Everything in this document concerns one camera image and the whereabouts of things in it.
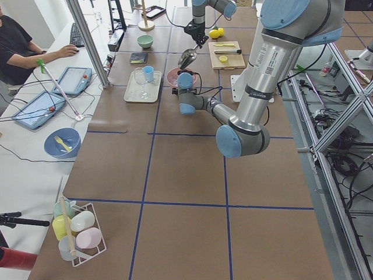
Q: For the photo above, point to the blue plastic cup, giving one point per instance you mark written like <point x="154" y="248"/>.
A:
<point x="148" y="72"/>

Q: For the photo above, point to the black keyboard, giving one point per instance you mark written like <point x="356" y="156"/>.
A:
<point x="75" y="36"/>

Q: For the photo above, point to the metal ice scoop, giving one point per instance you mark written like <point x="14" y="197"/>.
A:
<point x="188" y="56"/>

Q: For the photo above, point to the white plastic cup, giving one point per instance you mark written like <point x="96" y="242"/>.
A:
<point x="82" y="221"/>

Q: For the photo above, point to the clear grey plastic cup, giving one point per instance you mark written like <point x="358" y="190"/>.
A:
<point x="65" y="249"/>

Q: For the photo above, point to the green handled metal stick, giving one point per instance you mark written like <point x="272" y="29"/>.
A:
<point x="78" y="116"/>

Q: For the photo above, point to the far blue teach pendant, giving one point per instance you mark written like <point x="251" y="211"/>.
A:
<point x="74" y="80"/>

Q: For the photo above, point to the wooden stand with pole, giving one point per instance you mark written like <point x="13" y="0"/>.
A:
<point x="145" y="24"/>

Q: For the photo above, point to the wooden cutting board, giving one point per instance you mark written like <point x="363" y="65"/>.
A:
<point x="234" y="61"/>

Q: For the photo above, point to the near blue teach pendant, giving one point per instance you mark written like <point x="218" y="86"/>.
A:
<point x="39" y="110"/>

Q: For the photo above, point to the steel cylinder rod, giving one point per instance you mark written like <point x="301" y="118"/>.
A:
<point x="228" y="52"/>

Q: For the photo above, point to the pink plastic cup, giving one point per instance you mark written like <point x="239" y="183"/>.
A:
<point x="89" y="238"/>

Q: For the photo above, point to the yellow plastic fork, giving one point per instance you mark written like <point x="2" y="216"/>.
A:
<point x="62" y="143"/>

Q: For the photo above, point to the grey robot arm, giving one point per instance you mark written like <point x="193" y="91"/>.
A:
<point x="225" y="7"/>
<point x="283" y="26"/>

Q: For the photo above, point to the yellow plastic cup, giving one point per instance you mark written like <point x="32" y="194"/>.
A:
<point x="58" y="225"/>

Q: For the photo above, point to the aluminium frame post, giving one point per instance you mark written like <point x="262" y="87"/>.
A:
<point x="79" y="19"/>

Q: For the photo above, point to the black tray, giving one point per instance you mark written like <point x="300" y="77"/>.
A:
<point x="154" y="11"/>

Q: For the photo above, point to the pink bowl of ice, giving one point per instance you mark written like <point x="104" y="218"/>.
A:
<point x="173" y="75"/>

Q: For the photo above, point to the clear wine glass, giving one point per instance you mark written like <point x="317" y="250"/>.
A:
<point x="140" y="80"/>

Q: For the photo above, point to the blue bowl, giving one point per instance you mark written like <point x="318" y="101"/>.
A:
<point x="70" y="136"/>

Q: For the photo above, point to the red cylinder object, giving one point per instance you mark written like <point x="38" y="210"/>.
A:
<point x="16" y="259"/>

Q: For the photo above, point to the white wire cup rack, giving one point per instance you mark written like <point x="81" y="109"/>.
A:
<point x="85" y="255"/>

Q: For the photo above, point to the green ceramic bowl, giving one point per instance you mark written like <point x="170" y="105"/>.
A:
<point x="145" y="41"/>

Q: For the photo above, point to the black tripod handle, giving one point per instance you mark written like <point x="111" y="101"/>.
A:
<point x="13" y="219"/>

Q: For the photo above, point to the yellow plastic knife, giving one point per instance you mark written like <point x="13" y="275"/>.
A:
<point x="224" y="45"/>

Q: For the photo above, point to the blue teach pendant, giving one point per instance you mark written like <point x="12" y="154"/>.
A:
<point x="74" y="80"/>
<point x="39" y="110"/>

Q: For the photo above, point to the yellow lemon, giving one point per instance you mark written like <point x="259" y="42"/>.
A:
<point x="214" y="33"/>
<point x="221" y="31"/>

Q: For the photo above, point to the wooden rack handle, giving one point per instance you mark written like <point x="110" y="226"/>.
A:
<point x="67" y="226"/>

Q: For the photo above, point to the lemon half slice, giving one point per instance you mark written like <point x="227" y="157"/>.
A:
<point x="223" y="59"/>

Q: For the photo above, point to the person in black shirt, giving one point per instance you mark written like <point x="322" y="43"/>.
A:
<point x="20" y="55"/>

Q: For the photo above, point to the green plastic cup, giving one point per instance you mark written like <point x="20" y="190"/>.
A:
<point x="69" y="207"/>

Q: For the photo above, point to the cream serving tray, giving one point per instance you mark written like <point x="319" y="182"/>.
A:
<point x="140" y="91"/>

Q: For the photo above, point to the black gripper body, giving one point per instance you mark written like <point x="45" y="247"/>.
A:
<point x="198" y="31"/>

